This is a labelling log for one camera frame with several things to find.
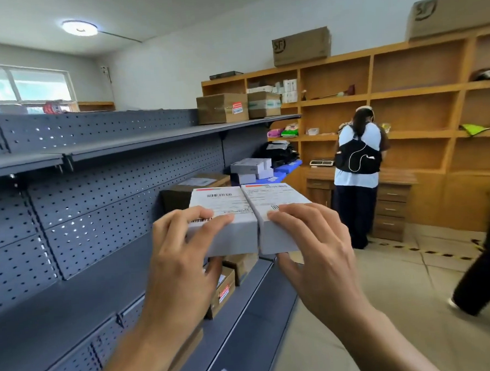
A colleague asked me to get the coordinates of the person's right hand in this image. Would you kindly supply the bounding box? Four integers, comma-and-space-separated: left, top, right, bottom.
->
266, 198, 378, 340

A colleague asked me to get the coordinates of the brown carton green print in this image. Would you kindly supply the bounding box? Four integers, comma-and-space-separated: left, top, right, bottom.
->
247, 91, 283, 120

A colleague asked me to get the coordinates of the red dustpan long handle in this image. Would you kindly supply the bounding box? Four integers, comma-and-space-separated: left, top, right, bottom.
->
301, 84, 356, 102

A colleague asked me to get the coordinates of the red white printed packet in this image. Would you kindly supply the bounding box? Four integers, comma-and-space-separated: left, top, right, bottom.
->
43, 99, 66, 116

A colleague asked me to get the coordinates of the black backpack white cable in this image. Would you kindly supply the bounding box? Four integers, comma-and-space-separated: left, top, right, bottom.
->
333, 135, 384, 177

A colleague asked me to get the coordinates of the closed brown carton black logo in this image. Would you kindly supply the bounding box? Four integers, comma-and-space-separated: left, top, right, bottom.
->
271, 26, 334, 68

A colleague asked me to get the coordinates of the person's left hand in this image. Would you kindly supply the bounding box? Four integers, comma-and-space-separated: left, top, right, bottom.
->
137, 203, 243, 347

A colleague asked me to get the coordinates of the brown taped cardboard box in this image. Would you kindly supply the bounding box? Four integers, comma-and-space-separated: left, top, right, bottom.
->
222, 253, 261, 288

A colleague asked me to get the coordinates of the large printed cardboard box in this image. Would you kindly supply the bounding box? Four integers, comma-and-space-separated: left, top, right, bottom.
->
160, 172, 233, 214

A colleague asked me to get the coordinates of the round ceiling lamp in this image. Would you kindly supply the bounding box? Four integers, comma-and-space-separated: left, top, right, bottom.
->
60, 18, 99, 39

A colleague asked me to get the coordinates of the large white box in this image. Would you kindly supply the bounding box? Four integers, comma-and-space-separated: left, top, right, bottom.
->
230, 156, 273, 176

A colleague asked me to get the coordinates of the plain white box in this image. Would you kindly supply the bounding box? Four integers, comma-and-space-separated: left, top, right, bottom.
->
241, 180, 315, 257
183, 184, 260, 260

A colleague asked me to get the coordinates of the wide brown carton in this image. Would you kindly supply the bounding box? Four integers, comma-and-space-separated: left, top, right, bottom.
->
196, 91, 250, 125

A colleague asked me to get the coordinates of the bright green folded cloth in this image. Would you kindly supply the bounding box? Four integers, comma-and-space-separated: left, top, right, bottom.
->
458, 121, 490, 138

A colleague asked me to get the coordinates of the clear glass window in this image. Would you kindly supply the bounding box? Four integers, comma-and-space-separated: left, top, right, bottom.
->
0, 57, 77, 116

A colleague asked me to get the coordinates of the grey metal shelving unit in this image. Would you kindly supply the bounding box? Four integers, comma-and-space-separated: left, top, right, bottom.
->
0, 96, 317, 371

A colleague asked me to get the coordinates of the black flat device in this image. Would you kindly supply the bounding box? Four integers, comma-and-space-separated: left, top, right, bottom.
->
209, 70, 244, 81

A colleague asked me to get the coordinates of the large brown carton black logo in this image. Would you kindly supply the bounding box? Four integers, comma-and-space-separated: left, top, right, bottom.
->
403, 0, 490, 42

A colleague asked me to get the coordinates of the brown box red striped sticker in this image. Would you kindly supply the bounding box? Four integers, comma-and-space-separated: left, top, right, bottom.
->
202, 264, 239, 320

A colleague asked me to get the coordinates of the wooden shelving unit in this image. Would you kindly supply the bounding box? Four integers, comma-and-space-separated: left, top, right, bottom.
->
198, 23, 490, 254

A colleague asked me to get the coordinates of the person's right forearm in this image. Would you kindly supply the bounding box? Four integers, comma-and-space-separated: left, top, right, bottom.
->
327, 299, 443, 371

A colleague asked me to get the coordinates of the blue plastic pallet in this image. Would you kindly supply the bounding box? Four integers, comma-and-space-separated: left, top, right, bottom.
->
273, 159, 304, 176
230, 170, 288, 188

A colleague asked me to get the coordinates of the brown box red label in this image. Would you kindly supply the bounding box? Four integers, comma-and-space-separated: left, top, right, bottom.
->
158, 326, 207, 371

